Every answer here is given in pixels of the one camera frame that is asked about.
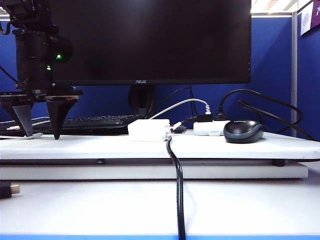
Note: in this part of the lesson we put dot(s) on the thick white base board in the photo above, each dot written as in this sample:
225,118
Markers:
100,172

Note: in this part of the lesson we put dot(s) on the black keyboard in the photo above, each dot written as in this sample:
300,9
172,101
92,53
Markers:
100,122

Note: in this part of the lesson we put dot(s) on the white charging base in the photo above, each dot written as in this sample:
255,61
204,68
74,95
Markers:
147,130

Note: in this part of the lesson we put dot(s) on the silver partition post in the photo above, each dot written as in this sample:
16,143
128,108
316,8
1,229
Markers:
294,75

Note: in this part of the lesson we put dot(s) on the black ASUS monitor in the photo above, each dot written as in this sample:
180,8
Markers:
150,42

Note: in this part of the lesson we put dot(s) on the blue partition panel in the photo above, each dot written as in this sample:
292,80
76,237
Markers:
308,87
270,62

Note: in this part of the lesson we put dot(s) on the black riser foot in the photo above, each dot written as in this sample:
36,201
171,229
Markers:
278,163

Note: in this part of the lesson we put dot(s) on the white riser board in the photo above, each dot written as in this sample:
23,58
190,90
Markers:
100,147

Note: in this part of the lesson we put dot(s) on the white purple poster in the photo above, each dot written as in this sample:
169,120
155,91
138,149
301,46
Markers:
306,20

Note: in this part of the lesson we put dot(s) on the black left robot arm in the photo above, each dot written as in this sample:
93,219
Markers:
32,50

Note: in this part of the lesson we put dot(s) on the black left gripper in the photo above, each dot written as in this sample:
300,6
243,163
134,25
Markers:
62,95

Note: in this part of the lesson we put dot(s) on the white power strip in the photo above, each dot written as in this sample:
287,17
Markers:
205,128

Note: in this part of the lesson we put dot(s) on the black grey computer mouse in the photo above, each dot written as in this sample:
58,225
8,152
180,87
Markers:
242,132

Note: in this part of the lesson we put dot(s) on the black monitor stand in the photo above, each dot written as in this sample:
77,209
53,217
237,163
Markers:
141,100

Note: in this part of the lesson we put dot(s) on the black HDMI connector gold tip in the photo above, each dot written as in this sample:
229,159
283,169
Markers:
6,191

